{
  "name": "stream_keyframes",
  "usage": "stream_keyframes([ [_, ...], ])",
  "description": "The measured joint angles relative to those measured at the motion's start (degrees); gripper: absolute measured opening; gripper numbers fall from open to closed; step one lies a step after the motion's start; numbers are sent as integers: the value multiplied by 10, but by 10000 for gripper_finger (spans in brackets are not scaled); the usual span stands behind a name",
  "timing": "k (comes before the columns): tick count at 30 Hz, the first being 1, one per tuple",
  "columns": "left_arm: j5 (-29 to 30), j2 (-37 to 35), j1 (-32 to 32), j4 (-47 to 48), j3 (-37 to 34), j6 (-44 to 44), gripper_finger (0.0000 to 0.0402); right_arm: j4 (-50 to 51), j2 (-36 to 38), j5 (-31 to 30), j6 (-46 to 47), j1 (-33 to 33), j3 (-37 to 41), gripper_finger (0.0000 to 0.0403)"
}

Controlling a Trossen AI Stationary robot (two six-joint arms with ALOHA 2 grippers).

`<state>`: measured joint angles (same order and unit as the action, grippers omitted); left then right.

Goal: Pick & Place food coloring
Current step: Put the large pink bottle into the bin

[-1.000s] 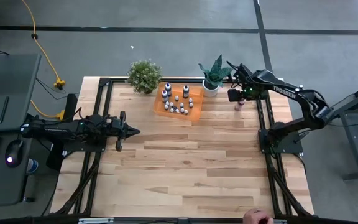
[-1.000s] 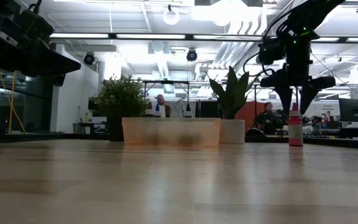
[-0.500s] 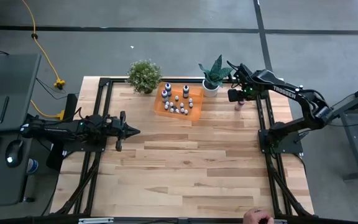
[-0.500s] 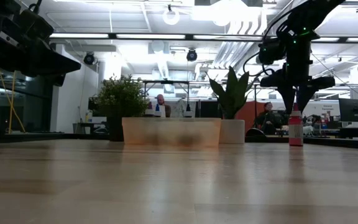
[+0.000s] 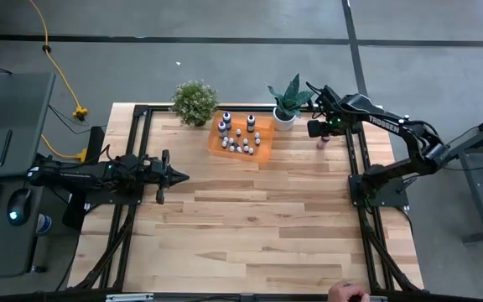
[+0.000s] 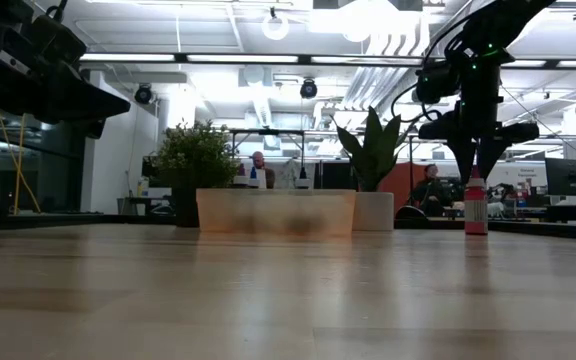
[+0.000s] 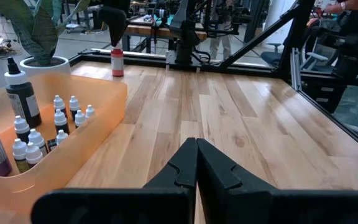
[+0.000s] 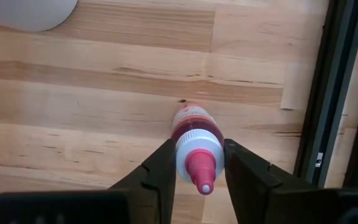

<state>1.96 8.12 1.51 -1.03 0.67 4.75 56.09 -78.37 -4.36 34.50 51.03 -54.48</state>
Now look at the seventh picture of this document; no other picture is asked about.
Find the small wheeled cart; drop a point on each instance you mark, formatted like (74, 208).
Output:
(75, 28)

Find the snake plant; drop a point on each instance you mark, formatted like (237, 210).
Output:
(39, 28)

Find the small dropper bottle purple label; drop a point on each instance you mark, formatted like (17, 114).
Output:
(21, 129)

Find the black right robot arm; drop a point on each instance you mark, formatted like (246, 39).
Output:
(183, 34)

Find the blue office chair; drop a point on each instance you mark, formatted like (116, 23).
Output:
(273, 56)

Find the person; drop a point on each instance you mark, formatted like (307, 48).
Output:
(221, 40)
(353, 34)

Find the small dropper bottle orange label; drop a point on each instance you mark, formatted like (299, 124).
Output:
(37, 141)

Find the black drawer cabinet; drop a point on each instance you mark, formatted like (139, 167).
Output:
(322, 91)

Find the wooden background workbench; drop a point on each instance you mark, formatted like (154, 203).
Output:
(163, 31)

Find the small dropper bottle red label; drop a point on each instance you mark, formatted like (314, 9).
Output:
(61, 123)

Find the small dropper bottle blue label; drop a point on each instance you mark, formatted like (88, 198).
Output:
(61, 137)

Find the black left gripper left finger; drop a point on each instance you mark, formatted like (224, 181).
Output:
(172, 186)

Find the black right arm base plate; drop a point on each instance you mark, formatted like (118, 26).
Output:
(182, 60)

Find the small dropper bottle dark label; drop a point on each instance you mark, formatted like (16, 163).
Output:
(33, 155)

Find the small dropper bottle black label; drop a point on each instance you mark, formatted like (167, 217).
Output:
(52, 145)

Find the small dropper bottle red-white label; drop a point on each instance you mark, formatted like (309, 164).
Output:
(59, 105)

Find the translucent orange plastic bin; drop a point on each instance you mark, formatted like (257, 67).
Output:
(82, 146)

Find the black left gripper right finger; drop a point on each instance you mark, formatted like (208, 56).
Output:
(222, 186)

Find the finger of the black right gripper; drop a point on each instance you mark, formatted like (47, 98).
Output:
(114, 23)

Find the person's hand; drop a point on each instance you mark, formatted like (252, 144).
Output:
(332, 7)

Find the small white-tipped post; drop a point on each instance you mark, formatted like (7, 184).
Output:
(167, 66)
(198, 69)

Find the white plant pot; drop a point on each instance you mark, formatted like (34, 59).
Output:
(45, 66)

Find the pink squeeze bottle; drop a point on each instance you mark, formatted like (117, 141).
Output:
(117, 62)

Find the yellow-label dropper bottle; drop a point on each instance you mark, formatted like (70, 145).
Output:
(79, 118)

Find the small dropper bottle olive label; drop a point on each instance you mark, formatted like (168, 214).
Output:
(20, 155)

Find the silver metal bracket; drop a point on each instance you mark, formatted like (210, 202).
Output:
(296, 70)

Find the small dropper bottle dark liquid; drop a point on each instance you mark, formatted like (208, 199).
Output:
(89, 112)
(74, 107)

